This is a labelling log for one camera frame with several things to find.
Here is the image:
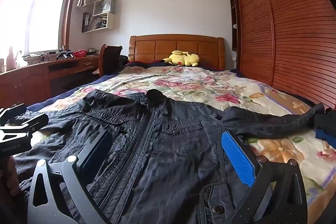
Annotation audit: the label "person's left hand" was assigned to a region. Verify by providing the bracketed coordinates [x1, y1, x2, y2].
[0, 155, 21, 198]

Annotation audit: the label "white wall shelf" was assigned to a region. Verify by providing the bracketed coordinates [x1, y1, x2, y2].
[82, 0, 118, 33]

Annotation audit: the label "books and papers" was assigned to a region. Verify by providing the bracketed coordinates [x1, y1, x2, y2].
[83, 13, 108, 31]

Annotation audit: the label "wooden chair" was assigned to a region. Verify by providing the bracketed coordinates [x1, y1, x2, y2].
[93, 44, 123, 77]

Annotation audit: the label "wooden desk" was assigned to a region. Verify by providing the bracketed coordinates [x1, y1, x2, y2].
[0, 55, 100, 109]

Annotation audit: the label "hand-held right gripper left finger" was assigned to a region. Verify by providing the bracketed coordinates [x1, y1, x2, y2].
[28, 130, 113, 224]

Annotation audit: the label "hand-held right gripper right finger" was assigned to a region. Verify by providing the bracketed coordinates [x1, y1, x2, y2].
[221, 131, 308, 224]

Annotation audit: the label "black folded garment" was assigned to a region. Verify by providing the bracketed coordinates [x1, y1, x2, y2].
[314, 108, 336, 132]

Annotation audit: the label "window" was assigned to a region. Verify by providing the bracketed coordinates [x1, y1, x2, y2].
[0, 0, 82, 56]

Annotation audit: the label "pink bottle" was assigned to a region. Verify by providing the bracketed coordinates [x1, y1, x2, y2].
[6, 46, 17, 72]

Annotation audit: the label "wooden bed headboard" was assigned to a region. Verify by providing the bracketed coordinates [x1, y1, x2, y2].
[129, 34, 226, 69]

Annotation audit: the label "wooden slatted wardrobe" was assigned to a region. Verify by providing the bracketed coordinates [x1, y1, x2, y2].
[226, 0, 336, 111]

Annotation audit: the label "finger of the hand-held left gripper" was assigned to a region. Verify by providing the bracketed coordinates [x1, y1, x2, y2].
[25, 113, 49, 133]
[5, 104, 27, 121]

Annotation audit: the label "black jacket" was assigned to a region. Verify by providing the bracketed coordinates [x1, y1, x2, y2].
[13, 89, 326, 224]

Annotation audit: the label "black device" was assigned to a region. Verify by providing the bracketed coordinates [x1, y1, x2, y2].
[56, 49, 74, 60]

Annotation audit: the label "blue folded garment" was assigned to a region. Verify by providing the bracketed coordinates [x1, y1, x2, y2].
[315, 129, 336, 149]

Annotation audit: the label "white paper bag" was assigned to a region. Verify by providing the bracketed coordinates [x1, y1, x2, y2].
[98, 0, 114, 14]

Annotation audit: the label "yellow plush toy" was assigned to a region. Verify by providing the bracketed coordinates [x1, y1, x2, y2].
[162, 50, 200, 67]

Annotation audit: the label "floral blanket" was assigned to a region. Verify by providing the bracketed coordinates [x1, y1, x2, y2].
[34, 65, 336, 224]

